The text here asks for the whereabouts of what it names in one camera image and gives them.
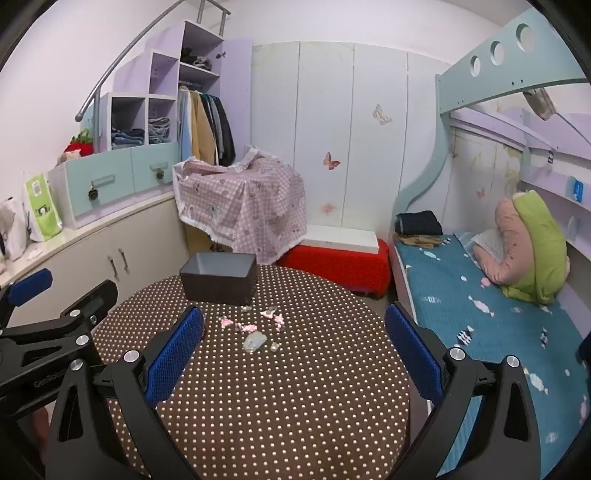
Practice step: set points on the light blue hanging shirt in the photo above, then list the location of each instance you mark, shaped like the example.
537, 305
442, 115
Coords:
184, 124

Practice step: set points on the white low cabinet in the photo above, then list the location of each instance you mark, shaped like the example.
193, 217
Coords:
138, 240

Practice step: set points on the pale blue bunk bed frame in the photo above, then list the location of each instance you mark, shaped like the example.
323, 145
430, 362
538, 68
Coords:
508, 64

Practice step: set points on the white board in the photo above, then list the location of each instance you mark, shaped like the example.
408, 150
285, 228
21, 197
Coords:
341, 237

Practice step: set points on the grey metal handrail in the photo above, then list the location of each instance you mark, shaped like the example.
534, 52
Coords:
115, 64

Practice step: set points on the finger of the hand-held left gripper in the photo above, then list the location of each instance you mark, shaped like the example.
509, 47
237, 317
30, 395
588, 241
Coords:
87, 297
30, 285

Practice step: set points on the pink brown butterfly sticker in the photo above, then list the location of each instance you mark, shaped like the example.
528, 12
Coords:
331, 160

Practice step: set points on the green paper bag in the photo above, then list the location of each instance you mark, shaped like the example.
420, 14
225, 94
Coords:
44, 207

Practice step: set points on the small pink jewelry pieces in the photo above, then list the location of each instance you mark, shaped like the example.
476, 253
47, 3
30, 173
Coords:
244, 327

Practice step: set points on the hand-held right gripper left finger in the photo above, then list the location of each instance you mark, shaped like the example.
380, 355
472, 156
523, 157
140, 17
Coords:
178, 355

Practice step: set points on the grey metal box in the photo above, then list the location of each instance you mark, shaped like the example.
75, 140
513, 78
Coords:
217, 288

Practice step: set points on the folded jeans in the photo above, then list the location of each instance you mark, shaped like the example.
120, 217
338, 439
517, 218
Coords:
127, 138
159, 131

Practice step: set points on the pink checked cloth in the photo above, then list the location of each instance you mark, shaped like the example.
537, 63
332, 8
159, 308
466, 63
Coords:
249, 203

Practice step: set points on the brown polka dot tablecloth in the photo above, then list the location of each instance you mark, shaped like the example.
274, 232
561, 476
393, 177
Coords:
286, 392

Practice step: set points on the pinecone charm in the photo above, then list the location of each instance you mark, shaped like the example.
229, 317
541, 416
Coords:
160, 174
93, 194

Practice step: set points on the tan cloth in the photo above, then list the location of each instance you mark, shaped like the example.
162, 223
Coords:
420, 241

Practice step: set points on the red upholstered bench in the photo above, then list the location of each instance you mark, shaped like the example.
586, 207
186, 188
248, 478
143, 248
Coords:
337, 270

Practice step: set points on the white paper bag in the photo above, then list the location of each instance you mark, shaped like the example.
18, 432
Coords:
14, 230

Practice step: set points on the dark hanging jackets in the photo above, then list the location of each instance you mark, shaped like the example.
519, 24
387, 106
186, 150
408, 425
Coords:
224, 129

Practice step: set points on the dark folded clothes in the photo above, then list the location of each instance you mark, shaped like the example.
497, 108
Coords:
418, 224

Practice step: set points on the purple stair shelf cabinet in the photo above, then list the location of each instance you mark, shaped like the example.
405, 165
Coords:
161, 74

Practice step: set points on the grey hanging cloth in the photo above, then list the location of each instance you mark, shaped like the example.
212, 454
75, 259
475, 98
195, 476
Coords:
542, 104

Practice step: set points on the beige butterfly sticker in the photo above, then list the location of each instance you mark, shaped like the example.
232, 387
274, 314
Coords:
382, 114

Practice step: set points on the pale blue drawer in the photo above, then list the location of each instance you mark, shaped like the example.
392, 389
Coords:
99, 177
154, 164

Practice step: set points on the dark clothes on shelf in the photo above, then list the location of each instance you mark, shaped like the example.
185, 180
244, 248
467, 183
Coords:
196, 60

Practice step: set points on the red plush toy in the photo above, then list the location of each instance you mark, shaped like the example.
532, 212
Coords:
78, 146

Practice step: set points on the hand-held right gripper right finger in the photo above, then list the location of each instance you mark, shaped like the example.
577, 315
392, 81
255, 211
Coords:
415, 355

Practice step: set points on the pink pillow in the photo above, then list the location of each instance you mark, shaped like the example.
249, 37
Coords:
508, 240

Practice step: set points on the white wardrobe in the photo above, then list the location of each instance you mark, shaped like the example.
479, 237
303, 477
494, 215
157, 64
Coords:
286, 115

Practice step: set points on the blue patterned bed sheet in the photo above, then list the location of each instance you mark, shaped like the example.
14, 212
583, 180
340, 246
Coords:
461, 295

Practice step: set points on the white pillow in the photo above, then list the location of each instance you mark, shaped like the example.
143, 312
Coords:
489, 242

